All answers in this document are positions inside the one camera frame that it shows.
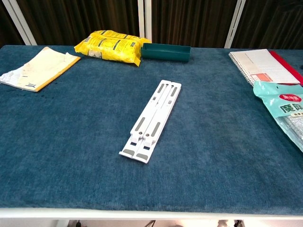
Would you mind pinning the white folding laptop stand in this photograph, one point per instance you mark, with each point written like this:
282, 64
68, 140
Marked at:
151, 118

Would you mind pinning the teal plastic tray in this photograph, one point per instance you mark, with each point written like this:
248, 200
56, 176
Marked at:
165, 55

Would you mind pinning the yellow snack bag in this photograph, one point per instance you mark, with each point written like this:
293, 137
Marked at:
111, 48

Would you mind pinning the blue fabric table mat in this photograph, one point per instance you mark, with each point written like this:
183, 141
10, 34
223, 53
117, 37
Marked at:
71, 142

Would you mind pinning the cream yellow paper envelope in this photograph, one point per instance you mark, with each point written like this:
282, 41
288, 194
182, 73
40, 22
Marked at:
45, 68

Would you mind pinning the white spiral notebook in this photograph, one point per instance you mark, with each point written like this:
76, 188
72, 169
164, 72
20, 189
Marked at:
260, 62

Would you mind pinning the teal cleaning cloth package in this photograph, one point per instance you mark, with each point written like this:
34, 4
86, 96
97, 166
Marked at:
281, 111

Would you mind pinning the red plastic folder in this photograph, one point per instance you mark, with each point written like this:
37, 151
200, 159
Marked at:
284, 62

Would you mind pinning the white metal frame post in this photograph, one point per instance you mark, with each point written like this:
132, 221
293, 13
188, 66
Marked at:
20, 21
235, 23
144, 21

